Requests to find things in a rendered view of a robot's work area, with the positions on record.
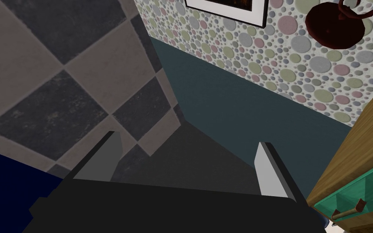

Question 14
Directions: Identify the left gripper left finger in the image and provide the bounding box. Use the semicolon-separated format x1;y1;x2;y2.
63;131;123;182

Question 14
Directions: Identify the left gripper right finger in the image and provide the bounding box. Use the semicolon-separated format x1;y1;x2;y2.
254;141;306;204

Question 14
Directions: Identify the green drawer front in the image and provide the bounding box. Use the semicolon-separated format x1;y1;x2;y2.
313;161;373;223

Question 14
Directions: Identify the brown bar handle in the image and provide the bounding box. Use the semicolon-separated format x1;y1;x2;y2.
331;198;367;220

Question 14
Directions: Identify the black framed wall picture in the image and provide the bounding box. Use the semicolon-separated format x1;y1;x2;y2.
184;0;269;29

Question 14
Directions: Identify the wooden cabinet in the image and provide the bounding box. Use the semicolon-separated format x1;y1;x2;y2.
305;77;373;233

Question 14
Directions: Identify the dark red wall lamp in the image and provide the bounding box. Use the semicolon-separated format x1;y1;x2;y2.
304;0;373;50

